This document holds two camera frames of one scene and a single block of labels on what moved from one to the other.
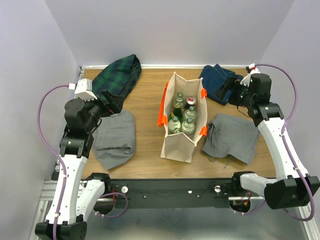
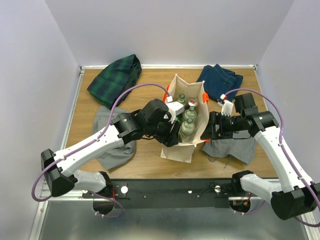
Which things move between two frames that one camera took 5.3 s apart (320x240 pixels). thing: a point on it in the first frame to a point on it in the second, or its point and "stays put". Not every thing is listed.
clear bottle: [190, 113] stays put
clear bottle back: [180, 101] stays put
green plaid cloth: [119, 78] stays put
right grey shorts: [228, 135] stays put
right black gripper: [234, 84] to [216, 118]
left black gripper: [115, 106] to [169, 139]
